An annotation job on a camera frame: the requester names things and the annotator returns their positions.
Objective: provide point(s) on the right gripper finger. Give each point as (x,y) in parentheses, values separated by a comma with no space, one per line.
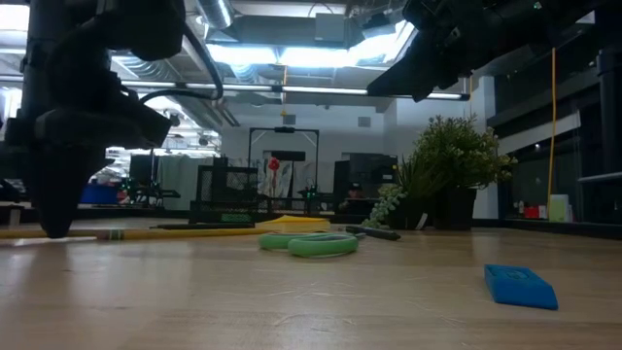
(403,73)
(432,85)

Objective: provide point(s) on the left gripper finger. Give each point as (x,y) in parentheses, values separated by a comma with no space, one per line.
(68,189)
(38,189)

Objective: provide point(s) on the yellow pencil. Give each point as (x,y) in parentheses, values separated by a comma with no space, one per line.
(194,232)
(19,234)

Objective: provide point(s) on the thin black pen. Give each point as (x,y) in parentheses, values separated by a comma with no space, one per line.
(204,226)

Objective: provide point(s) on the black marker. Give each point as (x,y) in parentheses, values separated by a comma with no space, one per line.
(374,233)

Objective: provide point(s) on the yellow sticky note pad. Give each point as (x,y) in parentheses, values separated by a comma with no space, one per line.
(296,224)

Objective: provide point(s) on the blue eraser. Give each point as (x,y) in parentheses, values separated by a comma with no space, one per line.
(517,289)

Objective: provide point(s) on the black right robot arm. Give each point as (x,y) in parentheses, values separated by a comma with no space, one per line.
(534,29)

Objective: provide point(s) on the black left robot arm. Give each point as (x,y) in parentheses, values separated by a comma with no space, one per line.
(63,48)

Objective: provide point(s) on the black mesh desk organizer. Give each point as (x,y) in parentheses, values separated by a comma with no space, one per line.
(214,187)

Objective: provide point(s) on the blue storage bin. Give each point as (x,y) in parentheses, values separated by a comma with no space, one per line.
(99,194)

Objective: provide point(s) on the dark computer monitor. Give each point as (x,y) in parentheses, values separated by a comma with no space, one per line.
(142,166)

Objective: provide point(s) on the bushy green potted plant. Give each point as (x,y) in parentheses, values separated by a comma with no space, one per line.
(461,155)

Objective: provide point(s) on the black mesh cabinet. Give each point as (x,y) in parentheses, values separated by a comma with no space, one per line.
(369,167)

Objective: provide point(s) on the pale green cloth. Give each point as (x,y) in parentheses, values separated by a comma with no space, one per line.
(180,180)

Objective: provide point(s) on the long ceiling light bar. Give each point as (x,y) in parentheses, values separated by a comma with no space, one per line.
(291,89)

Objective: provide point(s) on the bright ceiling light panel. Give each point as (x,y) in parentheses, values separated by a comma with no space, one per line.
(291,56)

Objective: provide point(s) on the person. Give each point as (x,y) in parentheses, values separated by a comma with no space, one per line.
(355,187)

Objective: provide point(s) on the small red object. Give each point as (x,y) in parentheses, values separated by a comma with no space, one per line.
(274,164)

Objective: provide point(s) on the small red box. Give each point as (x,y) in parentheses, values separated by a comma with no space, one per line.
(531,212)

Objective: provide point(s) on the pale green box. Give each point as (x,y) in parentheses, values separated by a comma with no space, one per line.
(559,208)

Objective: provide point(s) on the black gantry frame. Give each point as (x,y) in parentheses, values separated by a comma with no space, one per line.
(284,129)

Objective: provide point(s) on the silver ventilation duct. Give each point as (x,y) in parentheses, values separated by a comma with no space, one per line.
(216,12)

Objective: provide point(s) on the black metal post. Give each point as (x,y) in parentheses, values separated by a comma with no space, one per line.
(610,121)

